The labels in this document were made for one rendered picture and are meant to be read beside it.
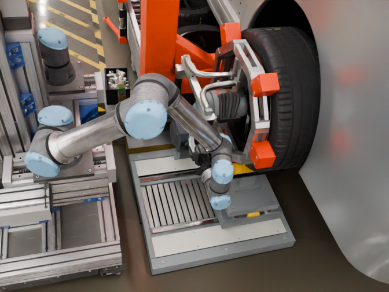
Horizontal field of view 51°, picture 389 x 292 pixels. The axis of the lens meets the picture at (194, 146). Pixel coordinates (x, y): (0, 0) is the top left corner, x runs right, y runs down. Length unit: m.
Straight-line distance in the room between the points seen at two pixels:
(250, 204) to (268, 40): 0.97
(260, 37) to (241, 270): 1.27
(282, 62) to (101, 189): 0.91
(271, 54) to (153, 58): 0.75
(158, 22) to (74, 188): 0.90
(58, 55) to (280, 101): 0.97
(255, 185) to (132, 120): 1.34
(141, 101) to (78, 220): 1.16
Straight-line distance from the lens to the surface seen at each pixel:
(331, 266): 2.53
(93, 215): 2.21
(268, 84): 1.56
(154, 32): 2.09
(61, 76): 1.95
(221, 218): 2.30
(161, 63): 2.21
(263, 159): 1.64
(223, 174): 1.39
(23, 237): 2.21
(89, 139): 1.30
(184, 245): 2.27
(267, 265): 2.40
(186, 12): 3.18
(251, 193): 2.35
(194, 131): 1.40
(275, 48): 1.69
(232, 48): 1.79
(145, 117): 1.15
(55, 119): 1.48
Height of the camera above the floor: 2.07
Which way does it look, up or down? 48 degrees down
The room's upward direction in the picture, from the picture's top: 9 degrees clockwise
